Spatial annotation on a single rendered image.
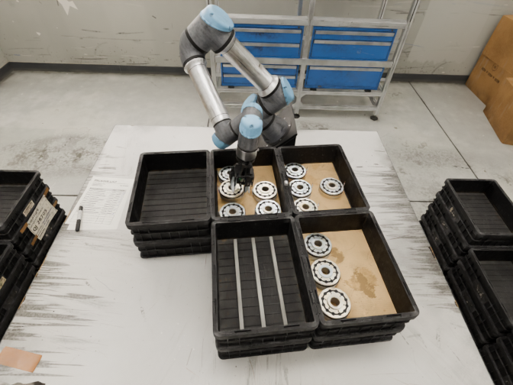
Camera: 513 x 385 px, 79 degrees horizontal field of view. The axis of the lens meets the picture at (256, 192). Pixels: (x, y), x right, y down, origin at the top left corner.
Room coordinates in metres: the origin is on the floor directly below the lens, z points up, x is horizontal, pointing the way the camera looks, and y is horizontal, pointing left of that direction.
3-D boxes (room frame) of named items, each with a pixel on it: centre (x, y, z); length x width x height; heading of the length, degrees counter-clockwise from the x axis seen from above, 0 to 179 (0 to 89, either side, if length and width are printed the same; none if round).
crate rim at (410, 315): (0.54, -0.32, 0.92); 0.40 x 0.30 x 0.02; 8
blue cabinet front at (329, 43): (2.83, -0.77, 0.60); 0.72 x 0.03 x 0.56; 93
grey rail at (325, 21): (2.84, -0.37, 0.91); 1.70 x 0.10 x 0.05; 93
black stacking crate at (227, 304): (0.50, -0.02, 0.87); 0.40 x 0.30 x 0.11; 8
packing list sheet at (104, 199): (0.93, 0.72, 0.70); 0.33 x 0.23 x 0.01; 3
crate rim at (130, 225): (0.85, 0.33, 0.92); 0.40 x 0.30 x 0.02; 8
